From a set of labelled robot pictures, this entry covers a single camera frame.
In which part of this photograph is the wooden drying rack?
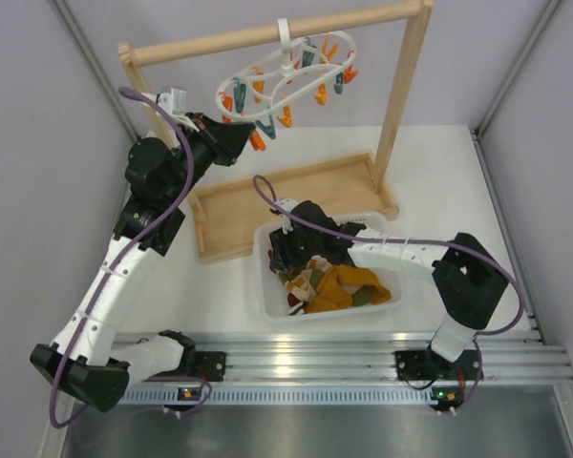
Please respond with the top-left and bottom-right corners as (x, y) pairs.
(118, 1), (434, 263)

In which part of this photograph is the mustard yellow sock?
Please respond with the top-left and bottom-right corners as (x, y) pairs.
(320, 265), (393, 311)

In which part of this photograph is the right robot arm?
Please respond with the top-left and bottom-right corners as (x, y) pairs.
(268, 198), (507, 379)

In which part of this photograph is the white plastic basket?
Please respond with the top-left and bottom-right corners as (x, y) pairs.
(253, 223), (406, 324)

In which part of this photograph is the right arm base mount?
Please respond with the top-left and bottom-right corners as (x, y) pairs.
(394, 348), (481, 385)

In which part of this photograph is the aluminium frame rail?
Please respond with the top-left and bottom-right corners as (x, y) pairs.
(56, 328), (573, 406)

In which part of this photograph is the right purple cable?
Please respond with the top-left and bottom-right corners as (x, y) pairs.
(252, 175), (527, 411)

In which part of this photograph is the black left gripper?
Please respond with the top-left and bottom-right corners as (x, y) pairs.
(163, 112), (254, 205)

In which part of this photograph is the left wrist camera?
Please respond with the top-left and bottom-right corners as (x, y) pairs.
(156, 87), (187, 116)

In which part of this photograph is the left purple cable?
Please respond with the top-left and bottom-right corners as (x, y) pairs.
(49, 86), (212, 428)

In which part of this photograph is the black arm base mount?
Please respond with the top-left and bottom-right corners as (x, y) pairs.
(148, 350), (226, 382)

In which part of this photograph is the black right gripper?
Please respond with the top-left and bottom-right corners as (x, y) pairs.
(270, 221), (323, 273)

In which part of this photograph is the striped socks pile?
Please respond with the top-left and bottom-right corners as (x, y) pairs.
(269, 257), (334, 316)

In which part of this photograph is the orange clothes peg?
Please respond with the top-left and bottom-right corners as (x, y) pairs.
(249, 130), (266, 151)

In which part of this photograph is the white clip hanger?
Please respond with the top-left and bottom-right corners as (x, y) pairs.
(215, 18), (358, 139)

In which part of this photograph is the purple cable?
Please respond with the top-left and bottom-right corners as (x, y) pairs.
(252, 175), (527, 411)
(49, 86), (212, 428)

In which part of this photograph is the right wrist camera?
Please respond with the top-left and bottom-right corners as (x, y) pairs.
(270, 198), (299, 220)

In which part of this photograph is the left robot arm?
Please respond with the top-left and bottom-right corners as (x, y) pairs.
(30, 114), (255, 412)

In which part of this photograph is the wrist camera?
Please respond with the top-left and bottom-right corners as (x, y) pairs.
(270, 198), (299, 220)
(156, 87), (187, 116)

